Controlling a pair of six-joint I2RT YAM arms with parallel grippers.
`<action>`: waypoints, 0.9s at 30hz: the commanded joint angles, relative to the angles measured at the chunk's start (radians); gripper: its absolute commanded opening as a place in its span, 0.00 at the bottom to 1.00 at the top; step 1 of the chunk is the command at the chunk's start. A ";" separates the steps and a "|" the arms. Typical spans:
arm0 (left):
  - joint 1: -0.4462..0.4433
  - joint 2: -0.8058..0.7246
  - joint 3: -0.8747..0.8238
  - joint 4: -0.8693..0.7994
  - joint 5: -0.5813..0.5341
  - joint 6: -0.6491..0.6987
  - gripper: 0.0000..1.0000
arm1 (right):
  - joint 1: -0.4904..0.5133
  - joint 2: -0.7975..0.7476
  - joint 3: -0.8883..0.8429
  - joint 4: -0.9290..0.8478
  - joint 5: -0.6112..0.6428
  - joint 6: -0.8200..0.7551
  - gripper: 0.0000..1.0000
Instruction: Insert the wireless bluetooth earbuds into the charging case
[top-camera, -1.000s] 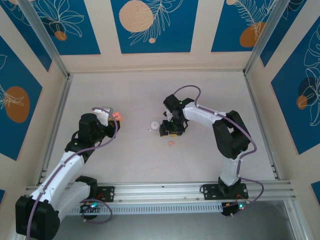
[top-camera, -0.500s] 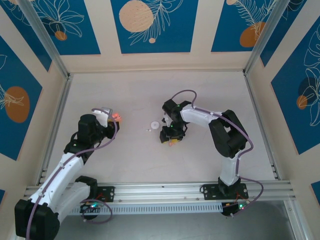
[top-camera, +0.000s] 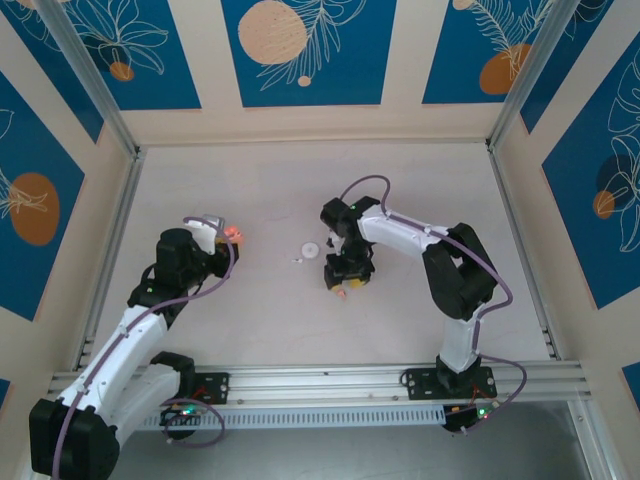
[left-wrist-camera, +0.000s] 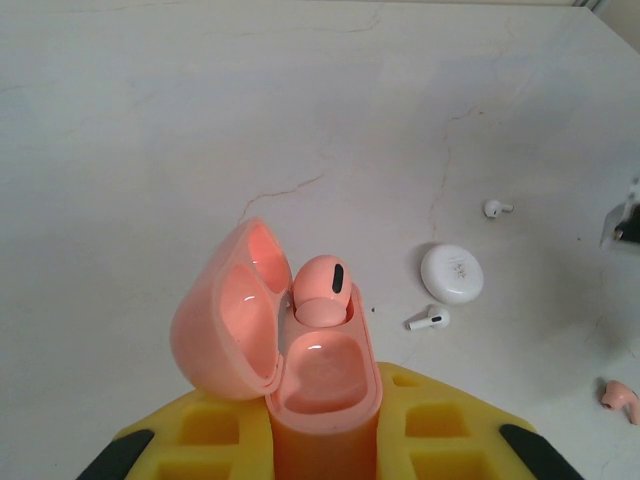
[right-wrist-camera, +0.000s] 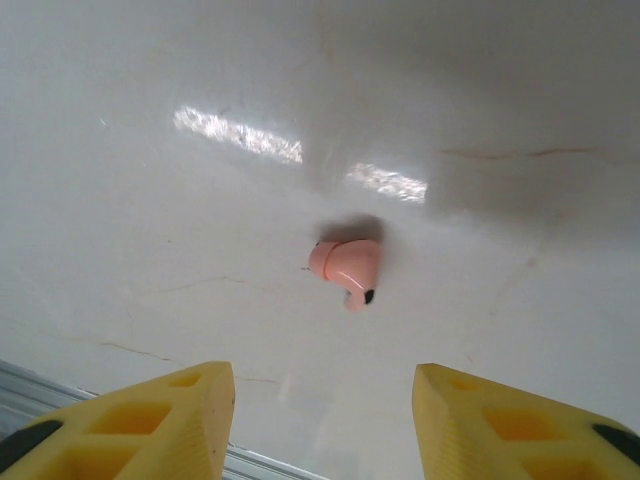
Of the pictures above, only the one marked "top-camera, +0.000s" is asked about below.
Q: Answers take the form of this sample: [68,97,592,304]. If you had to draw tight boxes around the black electronics board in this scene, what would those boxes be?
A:
[158,403,209,441]
[442,402,501,435]

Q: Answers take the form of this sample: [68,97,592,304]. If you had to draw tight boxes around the aluminium table edge rail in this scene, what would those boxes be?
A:
[72,147,149,374]

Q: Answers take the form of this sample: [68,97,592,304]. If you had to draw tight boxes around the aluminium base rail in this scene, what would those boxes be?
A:
[47,359,586,409]

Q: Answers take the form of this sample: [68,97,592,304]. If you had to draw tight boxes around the grey slotted cable duct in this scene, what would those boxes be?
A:
[134,405,446,431]

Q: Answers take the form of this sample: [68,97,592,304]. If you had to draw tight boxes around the aluminium upright frame post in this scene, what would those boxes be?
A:
[34,0,144,159]
[484,0,616,151]

